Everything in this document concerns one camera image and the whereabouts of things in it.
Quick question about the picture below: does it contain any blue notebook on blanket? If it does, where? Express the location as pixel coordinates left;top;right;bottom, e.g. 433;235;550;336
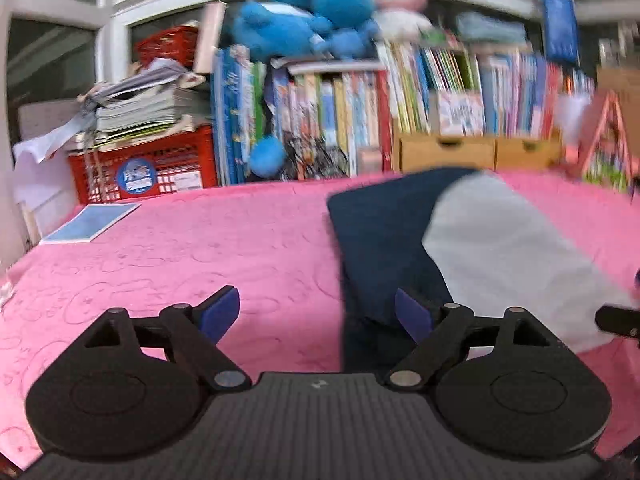
40;204;140;245

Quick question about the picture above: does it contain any wooden drawer organizer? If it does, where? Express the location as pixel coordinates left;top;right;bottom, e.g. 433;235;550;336
392;132;565;172

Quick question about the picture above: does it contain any pocket label printer box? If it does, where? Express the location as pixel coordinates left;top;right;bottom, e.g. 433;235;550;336
435;91;485;136

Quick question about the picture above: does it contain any red plastic crate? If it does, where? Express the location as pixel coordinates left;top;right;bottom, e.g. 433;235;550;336
65;24;217;205

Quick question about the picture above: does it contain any stack of papers and books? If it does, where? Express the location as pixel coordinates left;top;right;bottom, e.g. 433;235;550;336
13;58;210;164

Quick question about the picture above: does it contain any folded light blue cloth stack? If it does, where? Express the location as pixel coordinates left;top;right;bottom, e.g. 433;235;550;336
456;12;527;44

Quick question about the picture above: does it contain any row of colourful books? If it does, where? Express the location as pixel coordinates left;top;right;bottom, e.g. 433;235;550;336
210;41;594;185

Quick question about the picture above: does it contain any pink white bunny plush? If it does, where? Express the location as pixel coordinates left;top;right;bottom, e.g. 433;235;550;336
361;0;436;44

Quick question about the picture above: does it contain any blue Doraemon plush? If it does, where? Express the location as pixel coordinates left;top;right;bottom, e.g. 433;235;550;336
231;0;378;180

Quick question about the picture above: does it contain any navy white zip jacket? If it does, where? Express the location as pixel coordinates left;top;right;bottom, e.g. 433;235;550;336
328;167;639;373

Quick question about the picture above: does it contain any pink toy abacus frame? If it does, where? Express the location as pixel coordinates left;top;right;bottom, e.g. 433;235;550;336
564;90;634;195

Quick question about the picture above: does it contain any miniature bicycle model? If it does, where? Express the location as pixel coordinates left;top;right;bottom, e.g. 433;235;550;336
280;139;349;181

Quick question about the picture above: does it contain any brown cardboard box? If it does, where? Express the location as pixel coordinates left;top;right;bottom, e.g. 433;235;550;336
597;66;640;157

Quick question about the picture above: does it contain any blue cardboard box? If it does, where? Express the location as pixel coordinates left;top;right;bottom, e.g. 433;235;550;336
541;0;579;65

